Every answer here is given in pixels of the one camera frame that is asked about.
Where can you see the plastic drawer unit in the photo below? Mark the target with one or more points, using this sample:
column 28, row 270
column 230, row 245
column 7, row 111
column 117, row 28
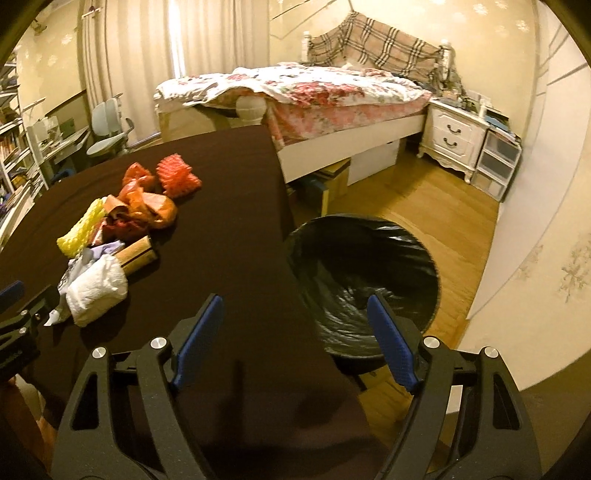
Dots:
column 497, row 163

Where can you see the grey office chair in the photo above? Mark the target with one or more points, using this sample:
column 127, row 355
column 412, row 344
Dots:
column 110, row 128

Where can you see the cream curtains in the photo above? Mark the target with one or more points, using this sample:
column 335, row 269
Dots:
column 128, row 48

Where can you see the plaid blanket on headboard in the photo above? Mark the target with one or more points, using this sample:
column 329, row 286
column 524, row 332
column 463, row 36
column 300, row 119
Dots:
column 373, row 44

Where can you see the desk with clutter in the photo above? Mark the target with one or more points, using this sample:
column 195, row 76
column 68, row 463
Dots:
column 49, row 149

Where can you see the cardboard box under bed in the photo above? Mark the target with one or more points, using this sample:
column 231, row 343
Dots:
column 324, row 186

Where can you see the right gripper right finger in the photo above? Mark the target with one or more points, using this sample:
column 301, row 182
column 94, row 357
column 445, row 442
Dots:
column 399, row 340

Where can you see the floral quilt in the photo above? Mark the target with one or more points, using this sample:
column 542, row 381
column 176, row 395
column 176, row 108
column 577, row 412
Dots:
column 302, row 102

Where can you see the red foam fruit net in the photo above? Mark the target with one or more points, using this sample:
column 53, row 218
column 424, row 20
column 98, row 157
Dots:
column 176, row 177

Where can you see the black lined trash bin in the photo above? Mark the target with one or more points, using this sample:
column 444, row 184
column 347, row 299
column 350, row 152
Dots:
column 341, row 260

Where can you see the yellow foam fruit net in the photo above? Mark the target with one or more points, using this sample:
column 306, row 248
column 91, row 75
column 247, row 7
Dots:
column 83, row 231

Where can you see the bookshelf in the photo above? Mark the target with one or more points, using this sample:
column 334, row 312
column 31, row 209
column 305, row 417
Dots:
column 22, row 182

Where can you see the tan spray can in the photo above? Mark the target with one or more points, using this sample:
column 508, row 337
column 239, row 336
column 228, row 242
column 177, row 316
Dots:
column 136, row 256

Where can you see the white tissue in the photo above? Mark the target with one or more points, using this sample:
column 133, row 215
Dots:
column 100, row 287

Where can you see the dark red wrapper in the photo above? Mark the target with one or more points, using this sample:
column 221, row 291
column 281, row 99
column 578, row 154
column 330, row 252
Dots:
column 124, row 230

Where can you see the white nightstand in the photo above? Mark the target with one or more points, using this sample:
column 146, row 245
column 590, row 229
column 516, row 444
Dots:
column 453, row 137

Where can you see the dark brown tablecloth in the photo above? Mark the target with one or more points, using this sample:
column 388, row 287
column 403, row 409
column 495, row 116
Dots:
column 268, row 402

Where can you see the red plastic bag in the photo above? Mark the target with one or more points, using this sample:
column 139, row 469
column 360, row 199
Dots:
column 140, row 176

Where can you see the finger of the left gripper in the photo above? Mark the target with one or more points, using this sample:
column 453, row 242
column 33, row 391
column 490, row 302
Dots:
column 11, row 294

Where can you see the white bed frame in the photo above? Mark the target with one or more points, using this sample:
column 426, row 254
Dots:
column 297, row 159

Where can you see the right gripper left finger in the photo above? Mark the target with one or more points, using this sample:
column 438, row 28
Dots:
column 192, row 338

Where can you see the white storage box under bed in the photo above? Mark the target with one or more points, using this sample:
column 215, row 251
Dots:
column 373, row 161

